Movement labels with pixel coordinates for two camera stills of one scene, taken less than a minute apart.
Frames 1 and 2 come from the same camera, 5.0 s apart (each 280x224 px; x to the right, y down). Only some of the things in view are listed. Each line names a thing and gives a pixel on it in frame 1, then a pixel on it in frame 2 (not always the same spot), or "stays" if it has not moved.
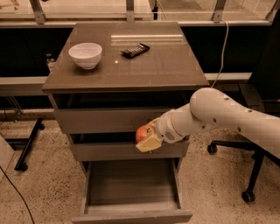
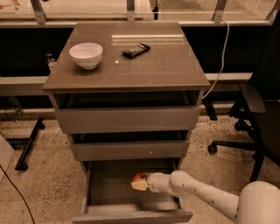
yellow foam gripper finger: (154, 122) -> (147, 174)
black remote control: (136, 51) stays
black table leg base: (21, 164) stays
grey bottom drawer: (132, 191) stays
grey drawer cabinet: (106, 80) stays
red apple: (143, 132) -> (139, 178)
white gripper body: (164, 127) -> (153, 182)
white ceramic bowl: (87, 54) stays
